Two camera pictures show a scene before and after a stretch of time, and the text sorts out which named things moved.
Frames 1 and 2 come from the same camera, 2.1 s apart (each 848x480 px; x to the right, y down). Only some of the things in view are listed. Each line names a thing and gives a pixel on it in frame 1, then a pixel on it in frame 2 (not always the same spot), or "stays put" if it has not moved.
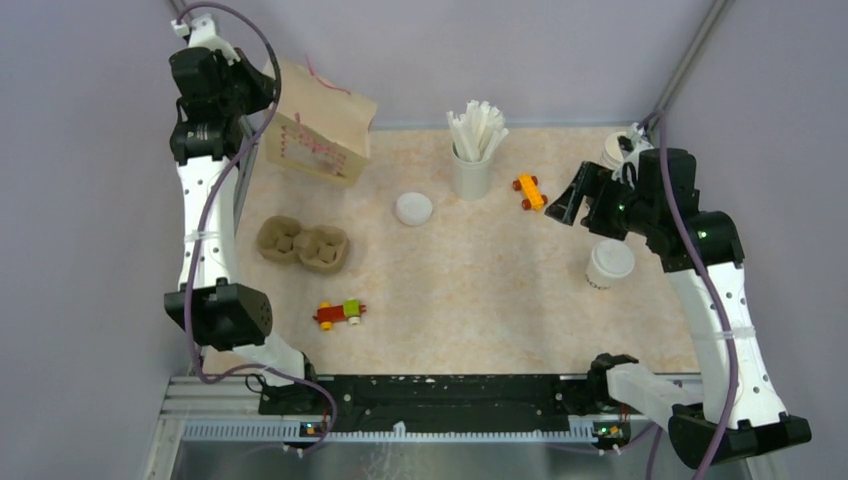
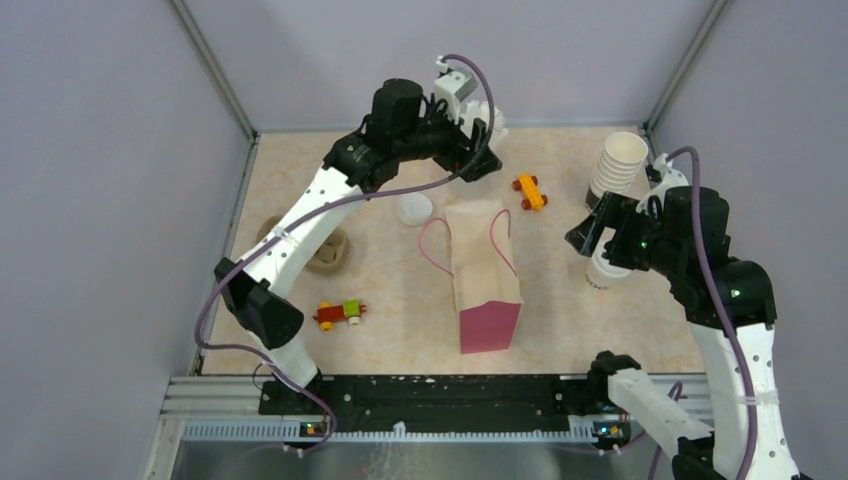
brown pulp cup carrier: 321,248 stays put
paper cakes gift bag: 320,128 -> 487,290
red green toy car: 350,310 stays put
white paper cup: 608,262 stays put
